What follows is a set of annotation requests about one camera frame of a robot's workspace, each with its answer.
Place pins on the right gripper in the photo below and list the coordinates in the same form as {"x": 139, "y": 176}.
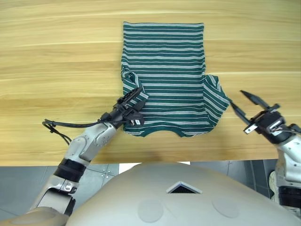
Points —
{"x": 279, "y": 134}

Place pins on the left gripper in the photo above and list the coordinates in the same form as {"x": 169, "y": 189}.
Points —
{"x": 116, "y": 114}

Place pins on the green white striped T-shirt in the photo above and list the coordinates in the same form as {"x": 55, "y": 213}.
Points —
{"x": 164, "y": 77}

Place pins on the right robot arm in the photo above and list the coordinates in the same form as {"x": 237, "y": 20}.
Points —
{"x": 290, "y": 160}

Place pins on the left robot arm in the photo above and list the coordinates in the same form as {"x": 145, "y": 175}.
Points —
{"x": 89, "y": 143}

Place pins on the robot body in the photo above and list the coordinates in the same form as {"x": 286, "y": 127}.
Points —
{"x": 178, "y": 200}

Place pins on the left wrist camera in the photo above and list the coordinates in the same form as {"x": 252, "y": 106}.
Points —
{"x": 136, "y": 119}

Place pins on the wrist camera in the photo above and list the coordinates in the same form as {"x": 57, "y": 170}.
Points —
{"x": 272, "y": 121}
{"x": 136, "y": 119}

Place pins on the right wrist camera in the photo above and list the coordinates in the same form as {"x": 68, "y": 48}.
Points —
{"x": 272, "y": 121}

